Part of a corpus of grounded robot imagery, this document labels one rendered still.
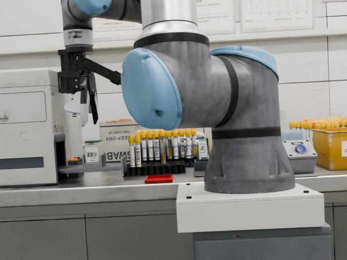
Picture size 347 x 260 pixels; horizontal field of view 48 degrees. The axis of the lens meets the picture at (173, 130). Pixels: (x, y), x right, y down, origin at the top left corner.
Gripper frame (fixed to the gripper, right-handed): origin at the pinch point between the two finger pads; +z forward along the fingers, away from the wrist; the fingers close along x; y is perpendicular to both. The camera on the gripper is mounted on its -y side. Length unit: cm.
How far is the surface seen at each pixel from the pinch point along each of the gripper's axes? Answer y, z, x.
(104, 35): 7, -34, -59
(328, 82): -84, -10, -59
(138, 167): -11.1, 12.6, -4.1
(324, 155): -61, 11, -1
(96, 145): -1.3, 5.3, 2.3
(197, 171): -27.1, 13.5, 1.1
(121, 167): -7.6, 11.3, 3.6
